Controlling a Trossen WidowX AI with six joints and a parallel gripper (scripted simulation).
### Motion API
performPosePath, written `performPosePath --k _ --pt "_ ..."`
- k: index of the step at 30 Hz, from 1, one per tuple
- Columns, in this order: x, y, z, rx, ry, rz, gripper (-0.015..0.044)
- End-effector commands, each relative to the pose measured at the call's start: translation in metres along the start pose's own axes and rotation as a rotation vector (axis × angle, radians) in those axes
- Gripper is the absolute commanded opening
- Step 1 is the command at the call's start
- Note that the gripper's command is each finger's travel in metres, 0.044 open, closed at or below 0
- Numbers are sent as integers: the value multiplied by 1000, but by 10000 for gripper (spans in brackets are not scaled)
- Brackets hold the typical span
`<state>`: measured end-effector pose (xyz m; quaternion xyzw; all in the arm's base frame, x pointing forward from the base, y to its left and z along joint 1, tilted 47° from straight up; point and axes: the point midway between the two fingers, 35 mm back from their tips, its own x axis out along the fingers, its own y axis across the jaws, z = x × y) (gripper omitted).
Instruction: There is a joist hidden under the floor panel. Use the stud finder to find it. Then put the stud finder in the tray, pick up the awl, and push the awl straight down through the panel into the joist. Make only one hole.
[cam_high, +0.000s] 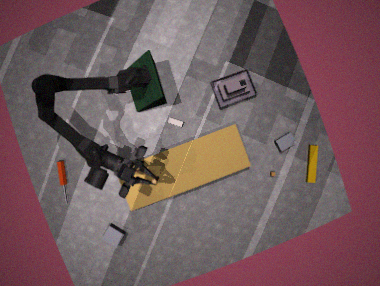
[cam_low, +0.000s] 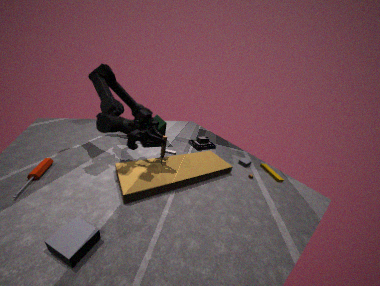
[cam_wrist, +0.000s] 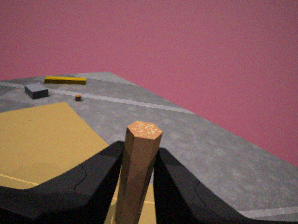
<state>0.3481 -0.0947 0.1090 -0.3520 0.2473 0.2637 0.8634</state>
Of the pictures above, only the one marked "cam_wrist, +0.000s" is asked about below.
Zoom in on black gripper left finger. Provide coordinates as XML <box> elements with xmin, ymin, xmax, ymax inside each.
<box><xmin>0</xmin><ymin>141</ymin><xmax>124</xmax><ymax>224</ymax></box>

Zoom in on brown wooden awl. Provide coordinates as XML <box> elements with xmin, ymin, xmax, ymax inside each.
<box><xmin>114</xmin><ymin>121</ymin><xmax>162</xmax><ymax>224</ymax></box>

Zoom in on yellow flat bar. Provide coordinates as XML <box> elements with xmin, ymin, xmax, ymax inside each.
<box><xmin>44</xmin><ymin>76</ymin><xmax>86</xmax><ymax>85</ymax></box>

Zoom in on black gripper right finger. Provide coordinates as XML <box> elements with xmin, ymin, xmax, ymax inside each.
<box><xmin>153</xmin><ymin>148</ymin><xmax>298</xmax><ymax>224</ymax></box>

